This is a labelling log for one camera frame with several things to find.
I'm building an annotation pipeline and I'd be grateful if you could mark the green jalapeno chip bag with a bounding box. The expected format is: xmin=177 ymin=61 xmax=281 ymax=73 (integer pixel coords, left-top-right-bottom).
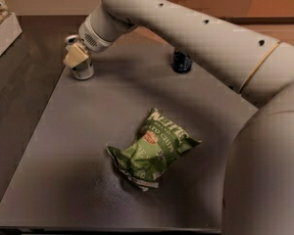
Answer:
xmin=107 ymin=109 xmax=201 ymax=191

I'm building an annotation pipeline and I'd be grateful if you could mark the blue Pepsi soda can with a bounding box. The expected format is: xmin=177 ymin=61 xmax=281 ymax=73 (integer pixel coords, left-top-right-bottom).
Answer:
xmin=171 ymin=49 xmax=193 ymax=73

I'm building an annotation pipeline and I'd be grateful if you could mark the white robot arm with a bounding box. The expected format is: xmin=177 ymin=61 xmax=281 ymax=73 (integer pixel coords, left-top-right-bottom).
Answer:
xmin=64 ymin=0 xmax=294 ymax=235

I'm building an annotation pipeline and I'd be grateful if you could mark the white 7up soda can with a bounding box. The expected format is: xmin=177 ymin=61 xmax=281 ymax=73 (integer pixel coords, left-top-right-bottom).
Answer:
xmin=65 ymin=34 xmax=94 ymax=80

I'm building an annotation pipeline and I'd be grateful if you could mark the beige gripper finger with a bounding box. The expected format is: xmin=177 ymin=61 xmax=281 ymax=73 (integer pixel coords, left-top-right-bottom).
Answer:
xmin=64 ymin=42 xmax=89 ymax=69

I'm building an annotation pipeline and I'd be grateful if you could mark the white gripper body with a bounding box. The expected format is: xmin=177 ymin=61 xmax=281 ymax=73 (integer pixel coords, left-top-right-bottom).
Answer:
xmin=78 ymin=16 xmax=113 ymax=53

